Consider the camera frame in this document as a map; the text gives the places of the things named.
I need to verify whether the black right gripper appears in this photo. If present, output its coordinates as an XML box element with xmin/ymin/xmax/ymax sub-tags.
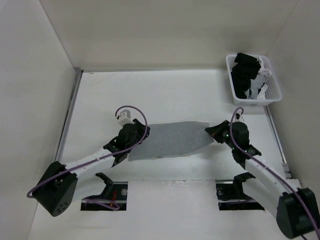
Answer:
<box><xmin>205</xmin><ymin>120</ymin><xmax>237</xmax><ymax>150</ymax></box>

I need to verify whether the grey tank top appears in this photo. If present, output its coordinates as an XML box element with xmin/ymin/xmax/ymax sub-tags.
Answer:
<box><xmin>128</xmin><ymin>121</ymin><xmax>214</xmax><ymax>162</ymax></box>

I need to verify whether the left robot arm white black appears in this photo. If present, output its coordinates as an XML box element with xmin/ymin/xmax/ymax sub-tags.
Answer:
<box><xmin>27</xmin><ymin>118</ymin><xmax>150</xmax><ymax>217</ymax></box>

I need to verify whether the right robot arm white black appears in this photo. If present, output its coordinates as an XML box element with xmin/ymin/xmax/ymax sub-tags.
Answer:
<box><xmin>205</xmin><ymin>120</ymin><xmax>320</xmax><ymax>239</ymax></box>

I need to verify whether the white tank top in basket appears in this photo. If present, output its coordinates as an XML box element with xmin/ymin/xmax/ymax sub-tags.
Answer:
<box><xmin>244</xmin><ymin>56</ymin><xmax>272</xmax><ymax>100</ymax></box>

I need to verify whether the black tank top in basket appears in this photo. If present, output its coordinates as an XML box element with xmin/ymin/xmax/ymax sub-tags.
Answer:
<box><xmin>231</xmin><ymin>53</ymin><xmax>261</xmax><ymax>99</ymax></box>

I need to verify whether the white perforated plastic basket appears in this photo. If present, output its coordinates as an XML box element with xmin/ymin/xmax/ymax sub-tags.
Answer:
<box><xmin>225</xmin><ymin>54</ymin><xmax>283</xmax><ymax>106</ymax></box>

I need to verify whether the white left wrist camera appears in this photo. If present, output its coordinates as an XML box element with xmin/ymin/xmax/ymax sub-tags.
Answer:
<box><xmin>116</xmin><ymin>109</ymin><xmax>133</xmax><ymax>127</ymax></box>

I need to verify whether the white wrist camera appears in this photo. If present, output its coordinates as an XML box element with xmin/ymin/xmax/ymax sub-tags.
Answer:
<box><xmin>234</xmin><ymin>113</ymin><xmax>245</xmax><ymax>123</ymax></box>
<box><xmin>116</xmin><ymin>109</ymin><xmax>133</xmax><ymax>127</ymax></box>

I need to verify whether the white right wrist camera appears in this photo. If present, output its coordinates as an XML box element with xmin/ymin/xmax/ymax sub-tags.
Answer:
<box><xmin>234</xmin><ymin>113</ymin><xmax>245</xmax><ymax>123</ymax></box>

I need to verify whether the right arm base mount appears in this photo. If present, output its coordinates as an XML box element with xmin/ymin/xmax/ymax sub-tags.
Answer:
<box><xmin>215</xmin><ymin>181</ymin><xmax>265</xmax><ymax>211</ymax></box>

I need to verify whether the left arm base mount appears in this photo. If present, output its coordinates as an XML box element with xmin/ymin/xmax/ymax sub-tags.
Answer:
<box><xmin>80</xmin><ymin>181</ymin><xmax>129</xmax><ymax>212</ymax></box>

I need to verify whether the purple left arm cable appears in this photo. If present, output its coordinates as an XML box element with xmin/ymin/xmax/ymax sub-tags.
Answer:
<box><xmin>26</xmin><ymin>105</ymin><xmax>149</xmax><ymax>211</ymax></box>

